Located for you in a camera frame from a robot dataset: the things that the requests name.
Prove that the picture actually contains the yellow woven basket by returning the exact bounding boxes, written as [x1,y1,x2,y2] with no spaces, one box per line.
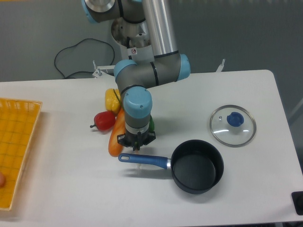
[0,98,43,211]

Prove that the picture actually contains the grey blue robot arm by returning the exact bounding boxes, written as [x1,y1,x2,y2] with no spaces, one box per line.
[82,0,190,156]

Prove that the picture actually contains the black object table corner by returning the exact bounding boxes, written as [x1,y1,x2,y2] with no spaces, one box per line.
[291,191,303,216]

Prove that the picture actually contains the yellow bell pepper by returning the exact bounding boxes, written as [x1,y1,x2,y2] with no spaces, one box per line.
[105,88,121,115]

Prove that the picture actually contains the glass pot lid blue knob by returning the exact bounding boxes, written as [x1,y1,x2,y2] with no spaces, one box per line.
[209,105,257,148]

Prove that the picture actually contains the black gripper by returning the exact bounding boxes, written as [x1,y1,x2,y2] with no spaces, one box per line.
[117,131,156,151]

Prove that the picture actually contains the black cable on floor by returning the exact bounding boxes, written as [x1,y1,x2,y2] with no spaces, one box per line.
[54,38,116,79]

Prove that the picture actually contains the orange baguette bread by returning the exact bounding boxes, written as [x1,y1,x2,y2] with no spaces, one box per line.
[108,109,125,157]

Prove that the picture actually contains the red bell pepper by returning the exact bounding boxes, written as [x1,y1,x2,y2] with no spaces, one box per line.
[90,111,116,131]

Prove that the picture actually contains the black saucepan blue handle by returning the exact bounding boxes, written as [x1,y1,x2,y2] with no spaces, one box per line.
[118,140,224,194]

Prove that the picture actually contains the green onion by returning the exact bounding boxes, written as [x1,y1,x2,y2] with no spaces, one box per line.
[112,88,144,170]

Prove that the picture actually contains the green bell pepper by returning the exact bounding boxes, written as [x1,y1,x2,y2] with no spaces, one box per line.
[149,116,155,132]

